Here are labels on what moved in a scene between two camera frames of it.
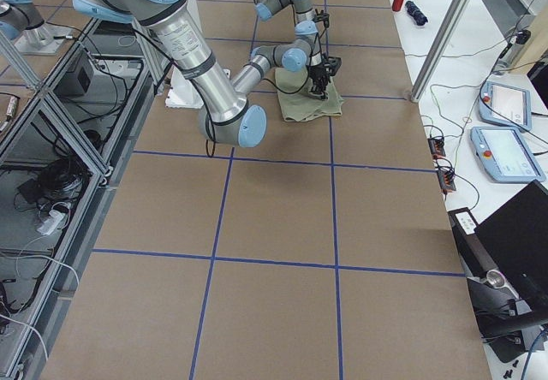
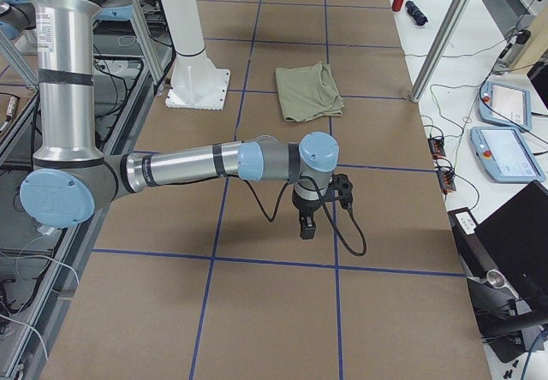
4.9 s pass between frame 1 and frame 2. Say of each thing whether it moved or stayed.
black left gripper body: moved
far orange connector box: stayed
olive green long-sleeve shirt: stayed
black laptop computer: stayed
